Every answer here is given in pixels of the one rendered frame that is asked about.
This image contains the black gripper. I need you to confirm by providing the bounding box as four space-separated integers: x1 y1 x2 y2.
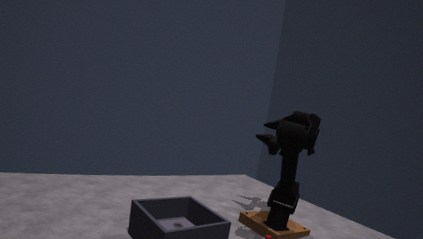
256 119 282 155

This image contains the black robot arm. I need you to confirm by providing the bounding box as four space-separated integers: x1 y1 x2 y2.
264 111 321 231

